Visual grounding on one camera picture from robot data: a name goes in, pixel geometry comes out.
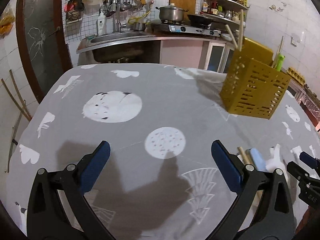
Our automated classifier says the light blue plastic spoon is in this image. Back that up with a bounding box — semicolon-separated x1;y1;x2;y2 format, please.
246;148;267;172

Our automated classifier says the wooden chopstick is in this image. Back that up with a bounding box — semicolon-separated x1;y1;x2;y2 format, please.
271;36;284;68
237;146;254;165
238;9;244;51
225;24;238;49

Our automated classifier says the green frog handle knife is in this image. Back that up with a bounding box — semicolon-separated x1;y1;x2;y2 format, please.
274;54;285;72

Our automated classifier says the person's right hand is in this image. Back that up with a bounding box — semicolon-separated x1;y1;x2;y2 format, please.
295;206;319;234

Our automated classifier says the yellow egg tray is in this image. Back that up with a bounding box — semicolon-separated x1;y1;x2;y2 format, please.
286;67;305;86

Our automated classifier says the yellow plastic utensil holder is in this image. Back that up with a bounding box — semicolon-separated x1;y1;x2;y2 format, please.
220;37;290;119

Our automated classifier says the grey patterned tablecloth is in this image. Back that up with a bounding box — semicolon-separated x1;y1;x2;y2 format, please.
1;64;319;239

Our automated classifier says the gas stove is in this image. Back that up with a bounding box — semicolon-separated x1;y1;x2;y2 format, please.
151;22;221;37

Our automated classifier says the corner spice shelf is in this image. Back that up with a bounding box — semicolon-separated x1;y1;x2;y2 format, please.
200;0;249;28

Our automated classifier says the black wok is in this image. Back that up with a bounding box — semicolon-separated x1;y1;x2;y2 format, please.
187;14;212;29

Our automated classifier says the steel sink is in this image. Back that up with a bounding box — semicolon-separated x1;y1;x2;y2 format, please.
90;31;153;44

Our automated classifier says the dark wooden door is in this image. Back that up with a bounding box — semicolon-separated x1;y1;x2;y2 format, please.
16;0;73;102

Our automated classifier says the steel cooking pot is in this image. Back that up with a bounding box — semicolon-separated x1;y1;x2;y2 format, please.
156;3;188;23

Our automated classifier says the white soap bottle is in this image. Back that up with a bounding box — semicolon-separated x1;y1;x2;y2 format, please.
97;12;106;36

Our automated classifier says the white wall switch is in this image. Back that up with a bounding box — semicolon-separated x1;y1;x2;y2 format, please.
291;35;301;47

